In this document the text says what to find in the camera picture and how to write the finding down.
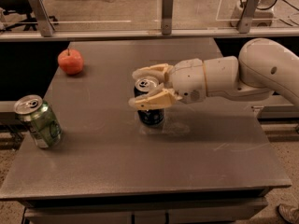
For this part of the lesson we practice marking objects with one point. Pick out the black office chair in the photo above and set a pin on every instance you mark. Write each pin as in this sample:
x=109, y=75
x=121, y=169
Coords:
x=21, y=7

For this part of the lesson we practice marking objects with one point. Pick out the metal bracket post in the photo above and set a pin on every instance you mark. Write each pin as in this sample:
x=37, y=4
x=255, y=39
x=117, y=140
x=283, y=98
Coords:
x=45, y=27
x=246, y=18
x=167, y=14

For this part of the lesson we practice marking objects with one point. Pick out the grey shoe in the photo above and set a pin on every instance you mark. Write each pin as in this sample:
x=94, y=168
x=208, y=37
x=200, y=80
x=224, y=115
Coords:
x=289, y=213

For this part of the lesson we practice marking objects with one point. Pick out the middle metal bracket post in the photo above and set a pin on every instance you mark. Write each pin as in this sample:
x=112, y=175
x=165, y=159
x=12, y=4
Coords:
x=167, y=14

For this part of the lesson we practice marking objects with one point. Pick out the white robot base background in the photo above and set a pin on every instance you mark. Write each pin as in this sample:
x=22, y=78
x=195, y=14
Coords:
x=263, y=16

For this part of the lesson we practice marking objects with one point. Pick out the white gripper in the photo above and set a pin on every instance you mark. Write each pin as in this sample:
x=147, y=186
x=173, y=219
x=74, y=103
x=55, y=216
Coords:
x=188, y=79

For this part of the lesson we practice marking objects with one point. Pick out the left metal bracket post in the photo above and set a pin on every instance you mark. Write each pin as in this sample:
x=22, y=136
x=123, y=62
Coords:
x=45, y=27

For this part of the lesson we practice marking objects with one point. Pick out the right metal bracket post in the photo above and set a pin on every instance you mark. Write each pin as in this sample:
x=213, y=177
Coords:
x=246, y=18

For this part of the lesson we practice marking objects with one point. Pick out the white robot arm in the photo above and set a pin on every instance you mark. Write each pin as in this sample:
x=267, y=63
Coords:
x=262, y=67

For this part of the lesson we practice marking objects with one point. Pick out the blue pepsi can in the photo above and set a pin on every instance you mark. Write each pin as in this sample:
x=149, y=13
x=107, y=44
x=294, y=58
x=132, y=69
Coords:
x=152, y=117

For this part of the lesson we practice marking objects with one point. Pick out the metal barrier rail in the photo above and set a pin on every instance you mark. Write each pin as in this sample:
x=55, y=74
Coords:
x=145, y=34

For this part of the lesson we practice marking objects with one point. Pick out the green soda can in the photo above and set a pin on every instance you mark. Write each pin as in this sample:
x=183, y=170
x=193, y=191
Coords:
x=39, y=119

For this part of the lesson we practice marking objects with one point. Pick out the red apple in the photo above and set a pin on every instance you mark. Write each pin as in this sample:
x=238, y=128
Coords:
x=71, y=61

